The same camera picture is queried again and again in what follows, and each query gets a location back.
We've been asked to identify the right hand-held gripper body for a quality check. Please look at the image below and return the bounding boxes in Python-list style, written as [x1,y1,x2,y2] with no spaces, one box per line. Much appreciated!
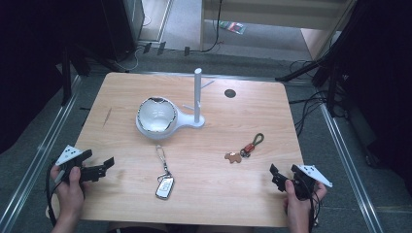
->
[291,163,334,202]

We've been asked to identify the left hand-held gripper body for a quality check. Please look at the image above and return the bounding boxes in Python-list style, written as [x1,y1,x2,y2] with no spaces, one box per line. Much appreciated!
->
[53,144,86,183]

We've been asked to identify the brown dog charm keychain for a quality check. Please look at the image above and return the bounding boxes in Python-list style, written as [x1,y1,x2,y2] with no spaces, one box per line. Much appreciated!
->
[223,132,265,165]

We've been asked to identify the silver car key with strap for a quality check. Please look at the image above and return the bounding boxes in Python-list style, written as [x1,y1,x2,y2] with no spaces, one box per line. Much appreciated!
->
[154,144,176,201]

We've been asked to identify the white key hook stand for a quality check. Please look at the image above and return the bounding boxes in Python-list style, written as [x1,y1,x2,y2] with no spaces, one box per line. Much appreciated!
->
[135,67,216,141]

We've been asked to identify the person's right hand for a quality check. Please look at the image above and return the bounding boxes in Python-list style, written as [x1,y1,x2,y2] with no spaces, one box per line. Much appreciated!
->
[283,179,328,224]

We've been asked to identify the person's left hand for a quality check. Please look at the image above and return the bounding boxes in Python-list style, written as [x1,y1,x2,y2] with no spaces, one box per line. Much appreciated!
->
[50,164,87,221]

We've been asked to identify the black metal stand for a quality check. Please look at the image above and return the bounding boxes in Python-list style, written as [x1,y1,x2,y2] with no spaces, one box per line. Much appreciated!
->
[60,43,92,107]

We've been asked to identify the white bowl with silver rim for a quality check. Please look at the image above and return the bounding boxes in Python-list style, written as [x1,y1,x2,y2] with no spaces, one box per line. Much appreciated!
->
[136,96,179,133]

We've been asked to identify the black tripod stand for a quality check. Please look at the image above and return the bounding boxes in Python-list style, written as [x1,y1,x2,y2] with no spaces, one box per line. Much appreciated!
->
[274,0,367,118]

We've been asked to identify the black computer tower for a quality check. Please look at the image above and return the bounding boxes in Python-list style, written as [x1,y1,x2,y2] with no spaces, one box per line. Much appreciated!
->
[100,0,146,62]

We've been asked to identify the green and red packet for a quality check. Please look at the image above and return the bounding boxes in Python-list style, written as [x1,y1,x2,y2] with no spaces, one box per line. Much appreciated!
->
[219,20,247,36]

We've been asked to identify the light wooden cabinet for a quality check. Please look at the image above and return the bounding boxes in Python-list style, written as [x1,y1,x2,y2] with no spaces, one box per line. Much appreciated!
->
[199,0,358,61]

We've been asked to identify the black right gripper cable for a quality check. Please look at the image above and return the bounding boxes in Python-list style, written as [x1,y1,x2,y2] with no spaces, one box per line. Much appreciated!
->
[308,188,323,228]

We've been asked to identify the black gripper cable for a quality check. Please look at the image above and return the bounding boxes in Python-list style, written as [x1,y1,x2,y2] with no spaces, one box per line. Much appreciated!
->
[45,163,58,227]
[308,188,323,228]

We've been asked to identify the metal floor rail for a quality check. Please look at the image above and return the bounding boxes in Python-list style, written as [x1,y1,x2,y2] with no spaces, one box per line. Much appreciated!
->
[318,102,386,233]
[0,75,83,233]

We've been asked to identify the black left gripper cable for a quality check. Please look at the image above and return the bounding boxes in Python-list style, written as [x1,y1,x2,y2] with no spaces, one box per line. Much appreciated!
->
[45,163,58,227]

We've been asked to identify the black floor cables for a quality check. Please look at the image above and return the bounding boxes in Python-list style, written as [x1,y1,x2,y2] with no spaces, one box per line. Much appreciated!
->
[287,58,328,138]

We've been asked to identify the white floor cable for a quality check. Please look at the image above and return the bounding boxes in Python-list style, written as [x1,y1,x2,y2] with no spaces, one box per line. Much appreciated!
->
[114,14,154,73]

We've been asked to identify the black hanging cable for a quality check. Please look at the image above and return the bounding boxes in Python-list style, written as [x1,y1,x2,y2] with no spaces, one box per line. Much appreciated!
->
[199,0,224,53]

